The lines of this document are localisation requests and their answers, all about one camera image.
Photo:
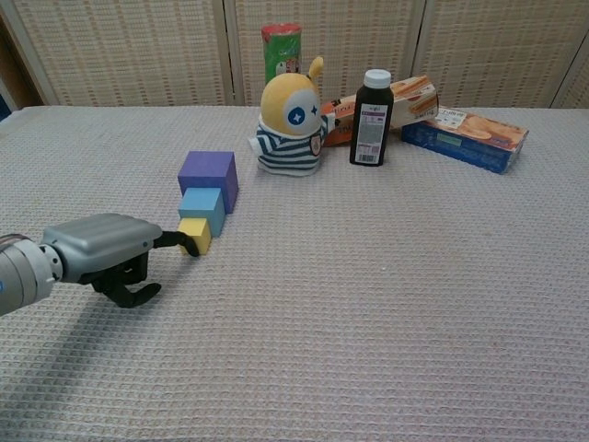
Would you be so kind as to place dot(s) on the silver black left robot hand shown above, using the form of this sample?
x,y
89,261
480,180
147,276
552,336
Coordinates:
x,y
101,244

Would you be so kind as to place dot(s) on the small yellow foam cube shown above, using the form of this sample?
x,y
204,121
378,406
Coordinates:
x,y
201,228

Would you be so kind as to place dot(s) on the medium light blue foam cube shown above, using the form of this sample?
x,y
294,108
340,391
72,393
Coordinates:
x,y
202,205

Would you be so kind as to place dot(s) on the large purple foam cube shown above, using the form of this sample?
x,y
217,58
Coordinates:
x,y
207,168

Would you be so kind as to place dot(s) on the beige woven folding screen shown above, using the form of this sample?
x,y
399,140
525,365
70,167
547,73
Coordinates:
x,y
138,46

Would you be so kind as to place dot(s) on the yellow plush toy striped shirt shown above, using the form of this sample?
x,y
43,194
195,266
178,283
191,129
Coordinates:
x,y
285,106

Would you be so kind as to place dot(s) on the green chips can red lid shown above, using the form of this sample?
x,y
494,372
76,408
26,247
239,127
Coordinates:
x,y
278,50

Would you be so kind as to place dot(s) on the white woven tablecloth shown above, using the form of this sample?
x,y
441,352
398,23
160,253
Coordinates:
x,y
368,299

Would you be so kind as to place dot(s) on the dark juice bottle white cap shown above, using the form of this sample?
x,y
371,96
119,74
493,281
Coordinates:
x,y
370,138

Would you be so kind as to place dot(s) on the orange wafer snack box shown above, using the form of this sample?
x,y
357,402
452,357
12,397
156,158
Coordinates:
x,y
414,99

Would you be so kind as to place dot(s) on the blue biscuit box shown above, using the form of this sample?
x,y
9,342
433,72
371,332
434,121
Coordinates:
x,y
460,147

